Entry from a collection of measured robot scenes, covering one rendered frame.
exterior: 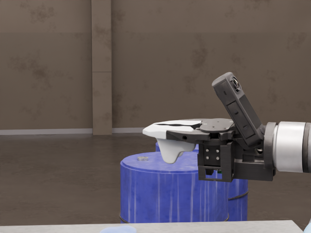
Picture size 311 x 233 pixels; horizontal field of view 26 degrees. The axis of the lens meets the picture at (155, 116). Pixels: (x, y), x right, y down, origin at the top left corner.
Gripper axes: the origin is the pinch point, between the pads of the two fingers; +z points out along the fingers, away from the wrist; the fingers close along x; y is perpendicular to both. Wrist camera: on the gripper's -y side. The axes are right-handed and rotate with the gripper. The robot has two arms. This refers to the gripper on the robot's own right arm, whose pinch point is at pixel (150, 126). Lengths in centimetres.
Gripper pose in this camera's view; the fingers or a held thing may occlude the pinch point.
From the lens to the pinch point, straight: 107.9
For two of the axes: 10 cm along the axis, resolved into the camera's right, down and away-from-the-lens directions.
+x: 3.2, -2.5, 9.1
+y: 0.5, 9.7, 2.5
